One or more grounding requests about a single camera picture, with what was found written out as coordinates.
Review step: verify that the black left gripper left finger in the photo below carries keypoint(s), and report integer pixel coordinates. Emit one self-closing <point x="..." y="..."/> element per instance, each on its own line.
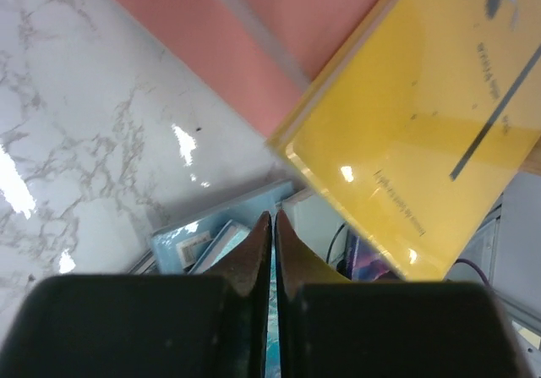
<point x="209" y="325"/>

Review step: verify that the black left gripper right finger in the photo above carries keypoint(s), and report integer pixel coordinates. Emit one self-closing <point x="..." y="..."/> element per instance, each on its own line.
<point x="330" y="326"/>

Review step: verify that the teal underwater cover book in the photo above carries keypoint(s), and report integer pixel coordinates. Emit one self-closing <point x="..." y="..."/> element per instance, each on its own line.
<point x="273" y="357"/>

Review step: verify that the light blue Old Man book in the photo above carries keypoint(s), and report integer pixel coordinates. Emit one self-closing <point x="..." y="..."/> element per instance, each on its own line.
<point x="178" y="247"/>

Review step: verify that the yellow book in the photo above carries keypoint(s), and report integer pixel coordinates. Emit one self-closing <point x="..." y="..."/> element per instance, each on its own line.
<point x="420" y="120"/>

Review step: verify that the purple Robinson Crusoe book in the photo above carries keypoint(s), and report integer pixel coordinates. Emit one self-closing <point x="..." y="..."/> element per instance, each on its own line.
<point x="363" y="263"/>

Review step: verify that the pale grey Great Gatsby book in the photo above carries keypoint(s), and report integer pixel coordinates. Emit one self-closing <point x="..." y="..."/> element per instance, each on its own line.
<point x="317" y="224"/>

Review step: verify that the pink three-tier shelf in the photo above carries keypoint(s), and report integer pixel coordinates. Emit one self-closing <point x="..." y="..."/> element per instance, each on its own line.
<point x="259" y="56"/>

